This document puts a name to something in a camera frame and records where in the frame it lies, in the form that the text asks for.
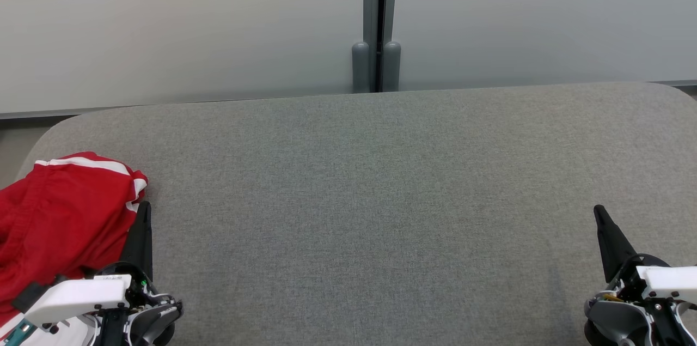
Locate grey vertical partition post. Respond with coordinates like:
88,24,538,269
363,0,399,93

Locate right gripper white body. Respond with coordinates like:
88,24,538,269
607,253,697,304

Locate red shorts with white stripes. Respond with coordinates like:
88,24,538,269
0,151,149,325

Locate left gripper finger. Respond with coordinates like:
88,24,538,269
119,201,154,282

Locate grey cylindrical post foot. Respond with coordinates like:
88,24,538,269
382,41,402,92
352,41,371,94

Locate left camera teal plug cable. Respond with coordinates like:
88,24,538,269
3,319,34,346

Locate grey fabric sofa seat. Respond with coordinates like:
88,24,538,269
15,82,697,346

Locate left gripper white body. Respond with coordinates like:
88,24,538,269
23,262,156,327

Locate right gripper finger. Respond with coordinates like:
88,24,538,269
593,204,638,284

